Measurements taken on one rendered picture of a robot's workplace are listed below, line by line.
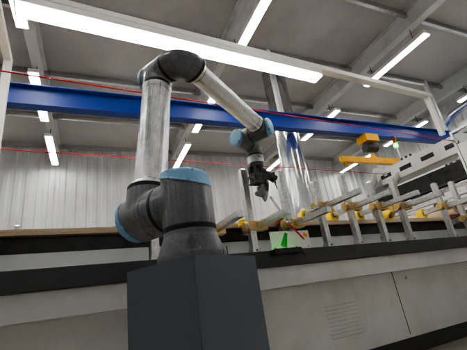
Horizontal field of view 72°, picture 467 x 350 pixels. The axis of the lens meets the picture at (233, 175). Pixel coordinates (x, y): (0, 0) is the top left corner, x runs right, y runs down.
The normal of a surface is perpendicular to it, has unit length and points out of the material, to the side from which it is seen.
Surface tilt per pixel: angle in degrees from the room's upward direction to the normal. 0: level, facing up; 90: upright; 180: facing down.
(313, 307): 90
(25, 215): 90
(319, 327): 90
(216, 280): 90
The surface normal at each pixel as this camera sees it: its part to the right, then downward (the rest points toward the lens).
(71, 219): 0.37, -0.39
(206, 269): 0.78, -0.33
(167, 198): -0.60, -0.22
